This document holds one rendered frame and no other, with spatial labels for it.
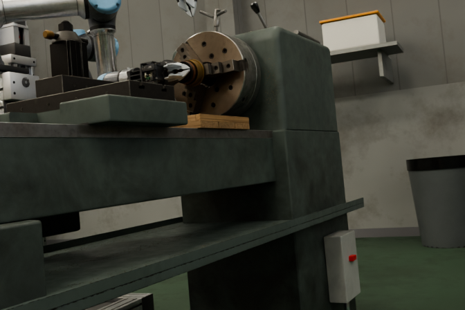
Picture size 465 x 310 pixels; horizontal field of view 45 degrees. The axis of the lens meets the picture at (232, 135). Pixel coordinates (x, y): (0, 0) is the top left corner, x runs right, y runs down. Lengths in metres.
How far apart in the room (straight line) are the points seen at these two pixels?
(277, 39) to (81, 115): 1.00
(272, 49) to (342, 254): 0.84
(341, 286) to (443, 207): 2.30
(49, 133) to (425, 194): 3.65
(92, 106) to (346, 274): 1.37
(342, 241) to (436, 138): 3.02
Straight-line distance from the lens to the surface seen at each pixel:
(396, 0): 5.38
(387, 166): 5.23
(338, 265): 2.28
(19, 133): 1.13
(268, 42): 2.07
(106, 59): 2.12
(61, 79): 1.50
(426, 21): 5.31
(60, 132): 1.20
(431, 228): 4.55
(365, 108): 5.27
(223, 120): 1.71
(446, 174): 4.45
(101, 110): 1.23
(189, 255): 1.30
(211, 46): 2.01
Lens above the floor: 0.75
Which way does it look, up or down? 3 degrees up
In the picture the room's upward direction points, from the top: 5 degrees counter-clockwise
